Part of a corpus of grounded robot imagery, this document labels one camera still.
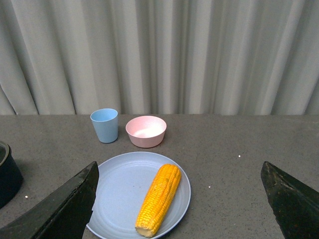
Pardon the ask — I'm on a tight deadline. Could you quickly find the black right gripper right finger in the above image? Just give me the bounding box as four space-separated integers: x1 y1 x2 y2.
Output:
261 161 319 239

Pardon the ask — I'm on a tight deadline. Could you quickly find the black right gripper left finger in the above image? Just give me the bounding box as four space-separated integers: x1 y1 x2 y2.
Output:
0 161 99 239

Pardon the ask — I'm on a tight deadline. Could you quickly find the yellow corn cob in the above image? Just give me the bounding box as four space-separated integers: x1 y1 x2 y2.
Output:
135 164 181 238

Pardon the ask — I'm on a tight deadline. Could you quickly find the dark blue saucepan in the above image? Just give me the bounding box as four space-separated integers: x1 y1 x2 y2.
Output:
0 141 23 208

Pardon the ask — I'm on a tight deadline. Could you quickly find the light blue plastic plate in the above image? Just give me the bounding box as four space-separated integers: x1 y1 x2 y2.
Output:
86 151 192 239

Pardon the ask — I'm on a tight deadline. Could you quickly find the light blue plastic cup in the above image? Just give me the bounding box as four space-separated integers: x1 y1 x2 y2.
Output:
90 109 118 143

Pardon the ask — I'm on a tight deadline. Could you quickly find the pink plastic bowl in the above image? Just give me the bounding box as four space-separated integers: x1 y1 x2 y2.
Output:
126 116 167 148

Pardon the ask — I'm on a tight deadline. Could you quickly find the grey pleated curtain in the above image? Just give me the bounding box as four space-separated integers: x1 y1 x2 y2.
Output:
0 0 319 115

